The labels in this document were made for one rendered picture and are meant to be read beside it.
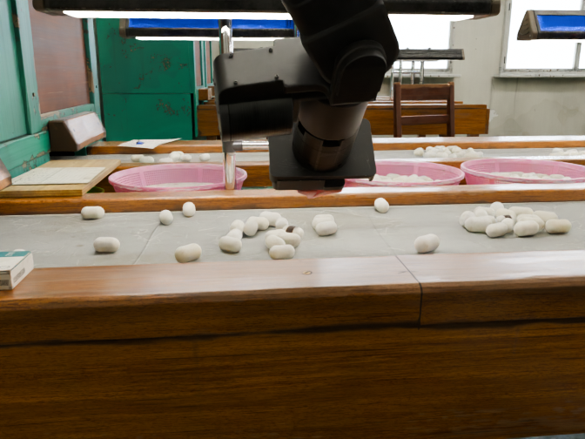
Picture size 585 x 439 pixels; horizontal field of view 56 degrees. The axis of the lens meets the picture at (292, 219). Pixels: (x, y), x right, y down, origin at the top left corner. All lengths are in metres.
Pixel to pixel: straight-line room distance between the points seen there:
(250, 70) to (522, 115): 6.06
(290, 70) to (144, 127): 3.10
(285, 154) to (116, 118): 3.04
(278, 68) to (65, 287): 0.30
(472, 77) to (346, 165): 5.69
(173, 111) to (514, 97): 3.97
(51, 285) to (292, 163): 0.26
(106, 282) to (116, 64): 3.00
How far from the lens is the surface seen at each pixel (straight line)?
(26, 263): 0.62
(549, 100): 6.56
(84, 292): 0.56
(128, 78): 3.51
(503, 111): 6.35
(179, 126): 3.48
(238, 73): 0.43
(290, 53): 0.44
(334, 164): 0.52
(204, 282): 0.55
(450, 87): 3.51
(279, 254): 0.68
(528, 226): 0.84
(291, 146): 0.54
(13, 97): 1.22
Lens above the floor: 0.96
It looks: 15 degrees down
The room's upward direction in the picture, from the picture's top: straight up
